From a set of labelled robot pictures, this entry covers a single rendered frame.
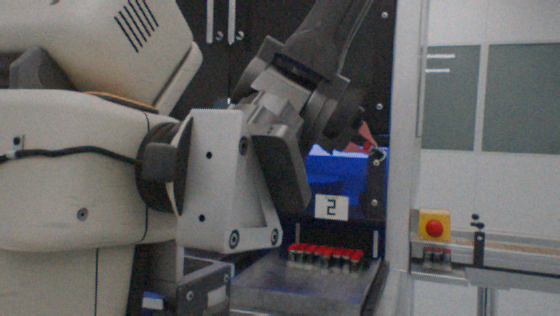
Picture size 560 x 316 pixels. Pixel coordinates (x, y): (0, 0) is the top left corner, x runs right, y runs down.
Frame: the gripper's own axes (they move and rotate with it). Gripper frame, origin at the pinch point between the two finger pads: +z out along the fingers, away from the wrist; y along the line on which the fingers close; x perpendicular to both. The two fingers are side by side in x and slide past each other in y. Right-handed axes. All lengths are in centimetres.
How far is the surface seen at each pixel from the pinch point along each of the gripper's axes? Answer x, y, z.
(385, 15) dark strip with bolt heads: 31.1, 27.9, 3.5
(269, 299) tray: -6.5, -33.5, -2.9
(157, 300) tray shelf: 4, -47, -17
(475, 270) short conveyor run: 6, -11, 53
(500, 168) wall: 309, 59, 383
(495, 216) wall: 294, 13, 406
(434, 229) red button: 4.9, -7.2, 32.4
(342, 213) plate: 20.8, -17.8, 20.7
